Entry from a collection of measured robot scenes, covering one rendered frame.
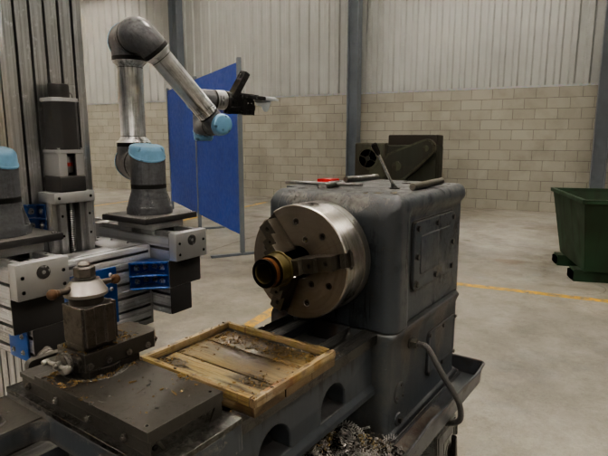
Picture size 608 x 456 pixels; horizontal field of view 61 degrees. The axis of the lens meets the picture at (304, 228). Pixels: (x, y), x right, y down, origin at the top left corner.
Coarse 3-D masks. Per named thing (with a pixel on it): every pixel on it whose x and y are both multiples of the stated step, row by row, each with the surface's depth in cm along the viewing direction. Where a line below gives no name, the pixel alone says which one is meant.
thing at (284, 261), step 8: (264, 256) 130; (272, 256) 129; (280, 256) 130; (288, 256) 134; (256, 264) 128; (264, 264) 132; (272, 264) 126; (280, 264) 128; (288, 264) 129; (256, 272) 129; (264, 272) 132; (272, 272) 126; (280, 272) 128; (288, 272) 129; (256, 280) 129; (264, 280) 131; (272, 280) 126; (280, 280) 128; (288, 280) 131; (264, 288) 128
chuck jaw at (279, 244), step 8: (272, 216) 142; (264, 224) 139; (272, 224) 138; (280, 224) 141; (264, 232) 139; (272, 232) 138; (280, 232) 139; (264, 240) 137; (272, 240) 135; (280, 240) 137; (288, 240) 139; (272, 248) 133; (280, 248) 135; (288, 248) 137; (296, 248) 140
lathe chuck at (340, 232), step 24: (288, 216) 139; (312, 216) 134; (336, 216) 136; (312, 240) 135; (336, 240) 131; (360, 240) 137; (360, 264) 135; (312, 288) 138; (336, 288) 133; (288, 312) 144; (312, 312) 139
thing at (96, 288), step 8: (72, 280) 95; (88, 280) 95; (96, 280) 96; (72, 288) 94; (80, 288) 94; (88, 288) 94; (96, 288) 95; (104, 288) 97; (64, 296) 94; (72, 296) 93; (80, 296) 93; (88, 296) 94; (96, 296) 95
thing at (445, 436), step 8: (408, 344) 155; (416, 344) 154; (424, 344) 153; (432, 352) 153; (432, 360) 153; (440, 368) 154; (448, 384) 155; (456, 392) 158; (456, 400) 158; (448, 424) 167; (456, 424) 164; (440, 432) 172; (448, 432) 177; (456, 432) 183; (432, 440) 170; (440, 440) 171; (448, 440) 176; (456, 440) 175; (432, 448) 170; (440, 448) 171; (448, 448) 175; (456, 448) 175
